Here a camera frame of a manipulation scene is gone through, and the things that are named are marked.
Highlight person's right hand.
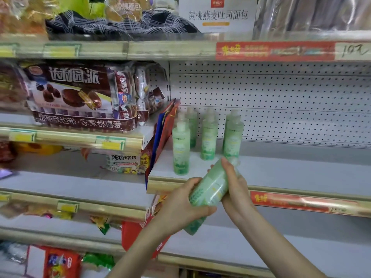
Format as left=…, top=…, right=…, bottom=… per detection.
left=211, top=158, right=257, bottom=228

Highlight person's left hand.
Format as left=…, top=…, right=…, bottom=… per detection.
left=151, top=178, right=218, bottom=238

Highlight green lotion bottle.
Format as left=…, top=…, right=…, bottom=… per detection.
left=201, top=108, right=219, bottom=161
left=185, top=108, right=199, bottom=148
left=172, top=112, right=191, bottom=176
left=184, top=213, right=204, bottom=236
left=222, top=109, right=245, bottom=159
left=188, top=158, right=242, bottom=208

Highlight person's right forearm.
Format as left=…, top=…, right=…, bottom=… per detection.
left=236, top=210, right=328, bottom=278

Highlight person's left forearm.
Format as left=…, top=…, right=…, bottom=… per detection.
left=106, top=224, right=174, bottom=278

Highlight red flat packet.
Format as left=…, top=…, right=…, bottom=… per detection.
left=121, top=197, right=172, bottom=259

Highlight red and blue paper bag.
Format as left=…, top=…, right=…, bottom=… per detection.
left=144, top=99, right=181, bottom=191

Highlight short red shelf label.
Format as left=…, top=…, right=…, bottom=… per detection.
left=249, top=190, right=360, bottom=214

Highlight white pastry packet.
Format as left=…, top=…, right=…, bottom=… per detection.
left=106, top=153, right=143, bottom=175

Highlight pegboard shelf rack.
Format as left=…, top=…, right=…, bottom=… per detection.
left=128, top=31, right=371, bottom=278

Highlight green and yellow packet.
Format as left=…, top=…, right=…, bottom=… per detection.
left=89, top=215, right=111, bottom=235

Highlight small brown snack packets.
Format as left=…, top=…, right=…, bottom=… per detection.
left=134, top=63, right=166, bottom=126

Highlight green snack packet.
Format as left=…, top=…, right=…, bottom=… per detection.
left=82, top=253, right=116, bottom=271

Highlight long red shelf label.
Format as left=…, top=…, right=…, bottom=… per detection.
left=215, top=41, right=337, bottom=62

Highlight gold trimmed shelf rack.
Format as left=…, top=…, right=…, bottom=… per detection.
left=0, top=33, right=171, bottom=278

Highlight red and white snack bag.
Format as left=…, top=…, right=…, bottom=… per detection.
left=26, top=245, right=82, bottom=278

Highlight white sign card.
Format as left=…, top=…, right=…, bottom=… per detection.
left=178, top=0, right=258, bottom=34

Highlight large chocolate pie bag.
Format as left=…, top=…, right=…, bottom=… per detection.
left=18, top=62, right=139, bottom=133

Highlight white handwritten price card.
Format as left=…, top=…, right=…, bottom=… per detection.
left=334, top=42, right=371, bottom=62

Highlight yellow snack packet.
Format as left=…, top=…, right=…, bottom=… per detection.
left=14, top=142, right=64, bottom=156

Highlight clear plastic wrapped goods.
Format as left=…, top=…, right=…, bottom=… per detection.
left=254, top=0, right=371, bottom=39

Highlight dark plaid cloth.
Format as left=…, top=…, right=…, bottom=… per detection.
left=45, top=10, right=201, bottom=41

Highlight brown snack packet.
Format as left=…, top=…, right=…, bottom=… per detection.
left=0, top=201, right=30, bottom=220

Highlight clear bread packet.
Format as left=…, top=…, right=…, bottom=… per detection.
left=104, top=0, right=152, bottom=23

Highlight clear plastic packet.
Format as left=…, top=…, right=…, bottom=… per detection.
left=0, top=242, right=28, bottom=264

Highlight red snack packet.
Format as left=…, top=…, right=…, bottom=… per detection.
left=0, top=140, right=17, bottom=163

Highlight light green packet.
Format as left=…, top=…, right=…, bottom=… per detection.
left=57, top=0, right=105, bottom=18

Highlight dark red snack bag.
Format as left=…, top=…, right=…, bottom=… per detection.
left=0, top=62, right=29, bottom=104

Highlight bread packets in clear wrap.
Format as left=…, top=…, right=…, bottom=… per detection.
left=0, top=0, right=60, bottom=35

